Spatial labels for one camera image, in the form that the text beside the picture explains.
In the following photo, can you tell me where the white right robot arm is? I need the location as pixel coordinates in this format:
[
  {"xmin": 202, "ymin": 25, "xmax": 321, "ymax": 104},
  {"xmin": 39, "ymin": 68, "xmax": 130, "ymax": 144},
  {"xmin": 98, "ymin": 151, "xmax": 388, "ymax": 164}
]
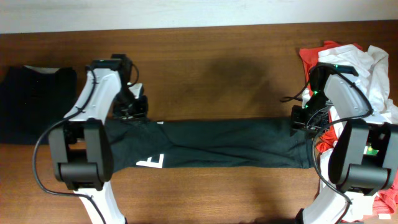
[{"xmin": 290, "ymin": 62, "xmax": 397, "ymax": 223}]

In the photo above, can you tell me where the white folded garment underneath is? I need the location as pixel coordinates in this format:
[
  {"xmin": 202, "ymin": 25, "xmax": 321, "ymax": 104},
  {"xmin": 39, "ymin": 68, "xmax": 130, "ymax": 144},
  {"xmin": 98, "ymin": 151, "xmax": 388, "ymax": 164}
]
[{"xmin": 25, "ymin": 65, "xmax": 60, "ymax": 74}]

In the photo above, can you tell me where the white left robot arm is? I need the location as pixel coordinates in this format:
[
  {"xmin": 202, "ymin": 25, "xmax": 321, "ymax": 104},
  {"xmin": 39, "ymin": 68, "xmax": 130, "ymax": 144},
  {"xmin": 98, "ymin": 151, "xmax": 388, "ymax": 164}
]
[{"xmin": 48, "ymin": 54, "xmax": 148, "ymax": 223}]

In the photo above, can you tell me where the folded black garment stack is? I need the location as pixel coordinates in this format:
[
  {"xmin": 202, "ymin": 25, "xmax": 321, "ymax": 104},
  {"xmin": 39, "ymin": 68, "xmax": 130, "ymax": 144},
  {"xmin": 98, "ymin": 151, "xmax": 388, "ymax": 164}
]
[{"xmin": 1, "ymin": 67, "xmax": 77, "ymax": 145}]

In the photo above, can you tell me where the dark green t-shirt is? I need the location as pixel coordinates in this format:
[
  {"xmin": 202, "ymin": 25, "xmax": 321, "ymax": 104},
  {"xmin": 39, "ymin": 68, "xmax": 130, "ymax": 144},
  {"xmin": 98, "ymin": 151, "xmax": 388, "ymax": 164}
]
[{"xmin": 105, "ymin": 118, "xmax": 313, "ymax": 171}]

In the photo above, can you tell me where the red garment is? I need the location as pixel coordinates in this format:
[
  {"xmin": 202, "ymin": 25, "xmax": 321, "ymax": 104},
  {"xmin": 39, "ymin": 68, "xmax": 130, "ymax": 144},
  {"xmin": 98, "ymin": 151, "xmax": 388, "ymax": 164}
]
[{"xmin": 299, "ymin": 40, "xmax": 363, "ymax": 153}]

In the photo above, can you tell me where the white crumpled t-shirt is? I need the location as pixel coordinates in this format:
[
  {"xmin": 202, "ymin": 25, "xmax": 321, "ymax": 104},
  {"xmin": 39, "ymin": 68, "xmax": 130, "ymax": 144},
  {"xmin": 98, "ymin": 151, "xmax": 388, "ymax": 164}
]
[{"xmin": 317, "ymin": 44, "xmax": 398, "ymax": 222}]

